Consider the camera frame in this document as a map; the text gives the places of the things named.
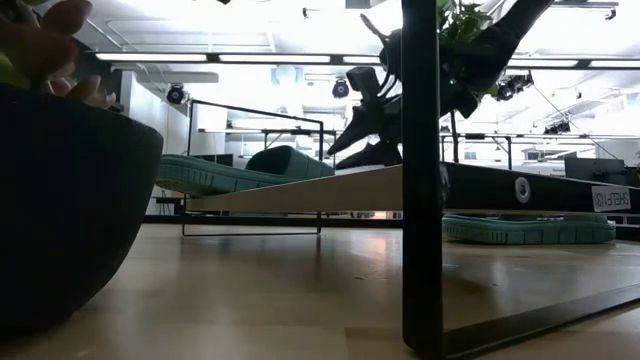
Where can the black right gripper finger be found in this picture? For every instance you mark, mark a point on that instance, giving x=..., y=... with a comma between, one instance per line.
x=380, y=155
x=357, y=127

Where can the teal rubber slide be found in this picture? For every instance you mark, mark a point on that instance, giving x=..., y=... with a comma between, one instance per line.
x=225, y=175
x=525, y=232

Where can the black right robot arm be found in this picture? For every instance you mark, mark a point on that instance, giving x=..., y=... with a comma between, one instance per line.
x=500, y=35

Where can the wooden shelf with black legs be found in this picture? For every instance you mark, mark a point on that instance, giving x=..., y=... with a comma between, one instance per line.
x=350, y=195

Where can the round black hanging speaker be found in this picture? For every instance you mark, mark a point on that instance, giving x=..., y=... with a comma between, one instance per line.
x=175, y=94
x=340, y=89

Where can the leafy green plant in pot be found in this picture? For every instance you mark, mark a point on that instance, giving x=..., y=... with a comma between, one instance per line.
x=465, y=25

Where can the black spotlight cluster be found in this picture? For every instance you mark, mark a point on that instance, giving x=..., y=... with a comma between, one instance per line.
x=557, y=128
x=512, y=86

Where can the long ceiling light strip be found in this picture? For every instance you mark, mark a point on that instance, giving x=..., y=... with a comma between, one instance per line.
x=545, y=63
x=150, y=57

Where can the black ceiling track fixture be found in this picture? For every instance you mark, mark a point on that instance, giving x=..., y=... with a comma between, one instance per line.
x=585, y=4

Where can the dark computer monitor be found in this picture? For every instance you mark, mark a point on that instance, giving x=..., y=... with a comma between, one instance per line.
x=595, y=172

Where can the small succulent in dark pot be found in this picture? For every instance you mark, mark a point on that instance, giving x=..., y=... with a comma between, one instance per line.
x=65, y=200

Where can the black aluminium table frame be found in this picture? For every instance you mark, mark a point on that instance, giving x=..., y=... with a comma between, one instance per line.
x=250, y=219

